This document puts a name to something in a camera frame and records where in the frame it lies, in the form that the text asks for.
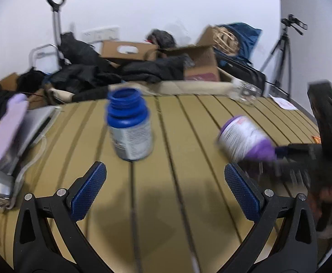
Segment luggage trolley handle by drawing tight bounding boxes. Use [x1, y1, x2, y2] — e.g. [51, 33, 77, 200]
[29, 0, 66, 68]

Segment black camera tripod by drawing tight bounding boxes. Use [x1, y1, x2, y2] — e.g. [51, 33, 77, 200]
[260, 14, 308, 101]

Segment black suitcase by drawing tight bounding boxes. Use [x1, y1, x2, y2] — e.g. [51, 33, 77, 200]
[215, 54, 266, 93]

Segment blue fabric bag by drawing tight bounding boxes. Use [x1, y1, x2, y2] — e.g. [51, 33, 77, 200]
[225, 22, 262, 65]

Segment black plastic bag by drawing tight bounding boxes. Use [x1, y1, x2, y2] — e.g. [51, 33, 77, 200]
[146, 29, 176, 49]

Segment clear glass jar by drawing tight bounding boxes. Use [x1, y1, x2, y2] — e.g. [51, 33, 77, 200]
[229, 78, 261, 106]

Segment white paper sheet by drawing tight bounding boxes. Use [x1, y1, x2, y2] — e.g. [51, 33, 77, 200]
[270, 96, 298, 111]

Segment flat cardboard box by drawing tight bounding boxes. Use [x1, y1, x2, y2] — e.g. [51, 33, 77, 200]
[101, 41, 158, 63]

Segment open cardboard box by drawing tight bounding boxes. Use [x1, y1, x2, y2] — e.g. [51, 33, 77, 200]
[158, 25, 220, 82]

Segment silver laptop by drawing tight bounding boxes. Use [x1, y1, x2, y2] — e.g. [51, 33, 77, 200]
[0, 106, 61, 210]

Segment purple pill bottle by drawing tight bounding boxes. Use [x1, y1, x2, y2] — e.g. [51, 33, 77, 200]
[216, 115, 276, 162]

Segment woven rattan ball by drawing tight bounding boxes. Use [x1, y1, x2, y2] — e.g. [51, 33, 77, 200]
[212, 27, 240, 56]

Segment blue pill bottle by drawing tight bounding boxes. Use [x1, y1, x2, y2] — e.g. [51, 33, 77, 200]
[107, 88, 153, 161]

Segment pile of black clothes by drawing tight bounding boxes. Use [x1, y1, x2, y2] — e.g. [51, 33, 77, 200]
[16, 32, 194, 104]

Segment white wall socket strip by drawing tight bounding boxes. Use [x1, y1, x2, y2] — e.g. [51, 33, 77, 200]
[81, 26, 120, 43]

